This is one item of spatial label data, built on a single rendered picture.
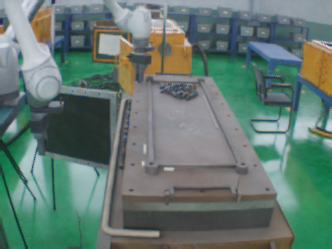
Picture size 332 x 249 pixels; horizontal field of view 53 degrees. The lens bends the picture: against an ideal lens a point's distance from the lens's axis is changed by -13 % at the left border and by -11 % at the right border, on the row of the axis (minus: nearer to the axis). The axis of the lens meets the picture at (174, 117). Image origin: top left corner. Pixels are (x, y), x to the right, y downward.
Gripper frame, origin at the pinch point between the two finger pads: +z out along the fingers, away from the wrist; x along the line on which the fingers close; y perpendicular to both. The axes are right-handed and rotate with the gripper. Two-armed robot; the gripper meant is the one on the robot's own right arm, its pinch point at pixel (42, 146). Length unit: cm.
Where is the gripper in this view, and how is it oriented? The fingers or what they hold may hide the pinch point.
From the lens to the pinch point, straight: 136.2
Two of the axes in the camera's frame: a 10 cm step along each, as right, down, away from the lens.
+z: -0.5, 9.3, 3.6
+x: 0.9, 3.7, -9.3
